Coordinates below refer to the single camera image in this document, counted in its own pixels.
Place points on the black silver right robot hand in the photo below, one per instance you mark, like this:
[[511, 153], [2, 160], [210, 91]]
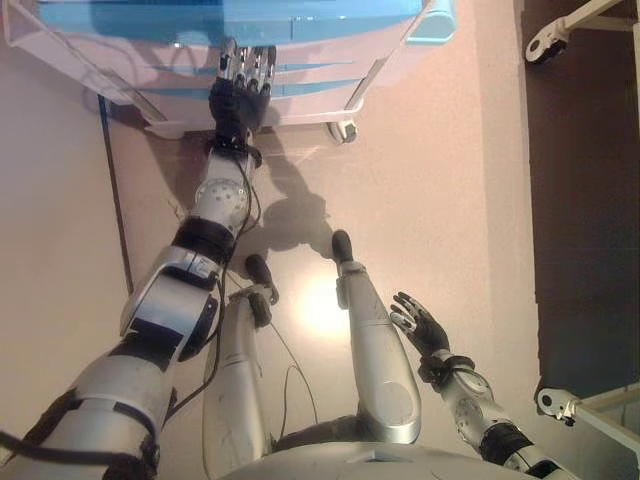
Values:
[[432, 332]]

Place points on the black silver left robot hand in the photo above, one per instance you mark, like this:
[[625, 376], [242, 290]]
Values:
[[235, 107]]

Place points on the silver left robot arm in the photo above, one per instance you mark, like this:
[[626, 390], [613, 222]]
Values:
[[160, 310]]

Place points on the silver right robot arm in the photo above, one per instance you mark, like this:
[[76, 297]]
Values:
[[475, 405]]

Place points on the silver right robot leg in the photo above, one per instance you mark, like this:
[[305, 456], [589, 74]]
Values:
[[380, 360]]

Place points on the silver robot leg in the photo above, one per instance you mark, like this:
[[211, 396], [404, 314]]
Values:
[[380, 360], [235, 400]]

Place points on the white medical cart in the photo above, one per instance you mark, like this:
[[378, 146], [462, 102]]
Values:
[[167, 129]]

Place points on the grey cart caster wheel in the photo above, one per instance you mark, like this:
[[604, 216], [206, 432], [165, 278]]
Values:
[[345, 132]]

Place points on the white bed caster wheel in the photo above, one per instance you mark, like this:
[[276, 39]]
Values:
[[552, 400], [545, 45]]

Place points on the grey robot torso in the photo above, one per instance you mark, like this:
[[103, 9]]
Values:
[[360, 462]]

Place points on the black left robot foot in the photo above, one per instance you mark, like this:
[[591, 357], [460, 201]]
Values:
[[257, 270]]

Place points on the clear plastic side bin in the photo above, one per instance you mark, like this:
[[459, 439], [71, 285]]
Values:
[[60, 55]]

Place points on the silver left robot leg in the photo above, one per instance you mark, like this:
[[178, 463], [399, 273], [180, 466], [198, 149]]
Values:
[[235, 400]]

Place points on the light blue waste bin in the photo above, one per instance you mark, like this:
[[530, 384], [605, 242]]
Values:
[[435, 25]]

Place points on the grey aluminium cart post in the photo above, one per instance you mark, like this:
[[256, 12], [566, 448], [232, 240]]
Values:
[[372, 85]]

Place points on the white hospital bed frame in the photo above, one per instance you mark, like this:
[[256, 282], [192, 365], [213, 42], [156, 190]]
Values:
[[600, 400]]

